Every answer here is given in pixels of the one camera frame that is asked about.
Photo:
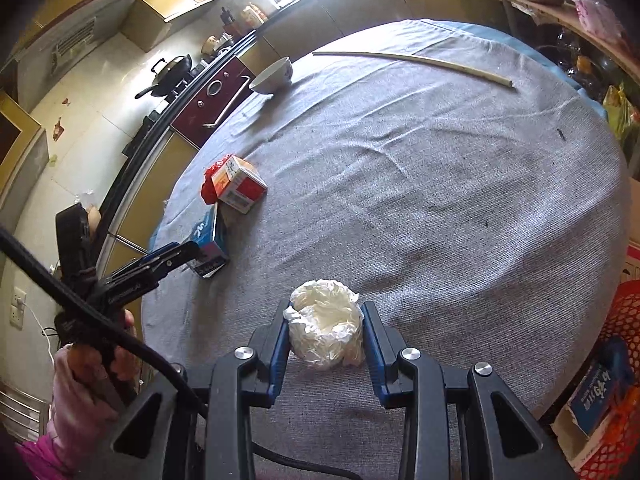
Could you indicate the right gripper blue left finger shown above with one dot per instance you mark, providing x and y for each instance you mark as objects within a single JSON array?
[{"x": 271, "y": 344}]

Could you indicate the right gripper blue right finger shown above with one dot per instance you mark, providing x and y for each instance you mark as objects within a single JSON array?
[{"x": 382, "y": 345}]

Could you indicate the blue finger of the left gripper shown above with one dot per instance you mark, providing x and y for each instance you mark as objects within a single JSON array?
[{"x": 169, "y": 258}]

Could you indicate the blue tissue box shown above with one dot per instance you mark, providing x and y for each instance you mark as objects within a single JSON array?
[{"x": 210, "y": 235}]

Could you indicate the white tissue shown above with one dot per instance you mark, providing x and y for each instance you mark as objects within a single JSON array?
[{"x": 325, "y": 324}]

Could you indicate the red wrapper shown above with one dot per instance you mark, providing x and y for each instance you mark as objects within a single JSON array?
[{"x": 210, "y": 187}]

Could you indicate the red and white carton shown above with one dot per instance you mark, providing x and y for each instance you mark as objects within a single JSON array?
[{"x": 237, "y": 184}]

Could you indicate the grey medicine box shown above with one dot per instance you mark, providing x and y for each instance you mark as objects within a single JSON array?
[{"x": 583, "y": 421}]

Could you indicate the blue bag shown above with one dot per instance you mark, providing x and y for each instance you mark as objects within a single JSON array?
[{"x": 613, "y": 356}]

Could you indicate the left hand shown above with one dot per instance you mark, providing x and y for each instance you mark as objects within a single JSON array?
[{"x": 79, "y": 416}]

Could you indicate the grey tablecloth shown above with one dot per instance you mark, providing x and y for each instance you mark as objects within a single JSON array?
[{"x": 486, "y": 223}]

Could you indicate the black wok with lid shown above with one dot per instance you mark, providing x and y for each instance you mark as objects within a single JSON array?
[{"x": 167, "y": 76}]

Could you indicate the dark red built-in oven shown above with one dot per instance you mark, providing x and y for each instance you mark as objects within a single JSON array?
[{"x": 207, "y": 110}]

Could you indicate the white ceramic bowl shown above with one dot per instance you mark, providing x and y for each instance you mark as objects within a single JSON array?
[{"x": 275, "y": 77}]

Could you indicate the range hood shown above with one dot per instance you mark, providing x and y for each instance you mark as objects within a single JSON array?
[{"x": 56, "y": 50}]

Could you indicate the red plastic mesh basket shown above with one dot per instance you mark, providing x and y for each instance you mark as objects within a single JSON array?
[{"x": 622, "y": 438}]

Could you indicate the long wooden stick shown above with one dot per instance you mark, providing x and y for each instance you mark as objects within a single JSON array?
[{"x": 422, "y": 60}]

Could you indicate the metal storage shelf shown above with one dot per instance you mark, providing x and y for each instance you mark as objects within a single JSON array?
[{"x": 609, "y": 72}]

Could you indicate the pink plastic bag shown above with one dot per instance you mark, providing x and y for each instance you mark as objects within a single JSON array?
[{"x": 597, "y": 18}]

